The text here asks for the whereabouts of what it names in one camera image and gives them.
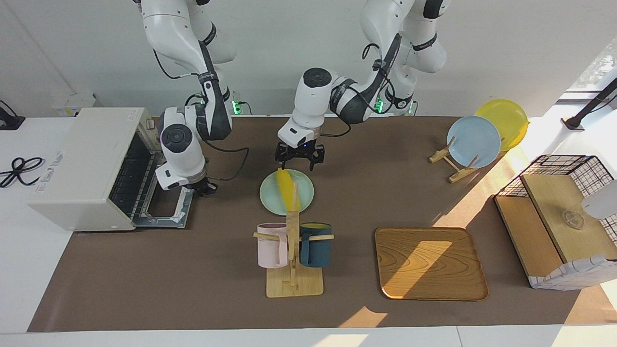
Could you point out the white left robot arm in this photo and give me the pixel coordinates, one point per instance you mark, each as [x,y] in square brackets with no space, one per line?
[313,101]

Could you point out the pink mug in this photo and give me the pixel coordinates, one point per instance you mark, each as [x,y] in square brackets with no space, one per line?
[271,248]

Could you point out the white rounded device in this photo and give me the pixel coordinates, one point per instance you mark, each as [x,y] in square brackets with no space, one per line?
[602,201]

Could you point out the wooden mug tree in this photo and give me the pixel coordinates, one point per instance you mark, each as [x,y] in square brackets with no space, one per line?
[294,284]

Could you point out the small clear glass item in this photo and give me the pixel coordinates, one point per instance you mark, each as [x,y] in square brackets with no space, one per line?
[573,220]

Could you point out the mint green plate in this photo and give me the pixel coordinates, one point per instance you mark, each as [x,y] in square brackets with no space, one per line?
[270,195]

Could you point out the white wall box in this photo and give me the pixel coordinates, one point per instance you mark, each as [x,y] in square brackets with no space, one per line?
[72,106]

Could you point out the wooden plate rack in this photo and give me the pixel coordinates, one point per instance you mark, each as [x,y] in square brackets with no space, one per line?
[458,174]

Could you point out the white toaster oven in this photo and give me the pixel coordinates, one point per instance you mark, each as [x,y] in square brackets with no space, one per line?
[72,168]

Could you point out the wooden serving tray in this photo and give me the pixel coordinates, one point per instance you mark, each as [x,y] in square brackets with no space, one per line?
[429,262]

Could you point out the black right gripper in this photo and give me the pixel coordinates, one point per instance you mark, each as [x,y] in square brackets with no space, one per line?
[201,183]

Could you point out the yellow corn cob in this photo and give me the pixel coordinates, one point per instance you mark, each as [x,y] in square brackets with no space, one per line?
[285,185]

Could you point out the dark blue mug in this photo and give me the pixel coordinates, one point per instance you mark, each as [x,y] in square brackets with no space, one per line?
[317,248]

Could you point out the white checked cloth liner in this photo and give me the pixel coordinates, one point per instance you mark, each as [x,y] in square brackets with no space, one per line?
[569,278]

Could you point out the black stand with rod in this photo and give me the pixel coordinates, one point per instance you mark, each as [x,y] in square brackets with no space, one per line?
[572,124]

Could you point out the light blue plate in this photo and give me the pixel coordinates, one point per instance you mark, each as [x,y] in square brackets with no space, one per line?
[472,142]

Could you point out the brown table mat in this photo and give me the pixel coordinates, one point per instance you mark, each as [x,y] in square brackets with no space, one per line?
[217,289]

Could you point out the wooden shelf box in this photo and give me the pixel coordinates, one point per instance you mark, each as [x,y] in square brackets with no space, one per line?
[554,202]

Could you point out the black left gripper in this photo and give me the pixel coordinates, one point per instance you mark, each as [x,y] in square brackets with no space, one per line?
[299,152]

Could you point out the yellow plate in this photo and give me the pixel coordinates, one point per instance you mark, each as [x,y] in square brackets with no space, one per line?
[511,120]

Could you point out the black desk object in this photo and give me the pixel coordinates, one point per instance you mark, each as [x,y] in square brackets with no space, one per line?
[9,121]

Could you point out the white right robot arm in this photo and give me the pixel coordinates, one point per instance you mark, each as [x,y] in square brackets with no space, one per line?
[181,144]

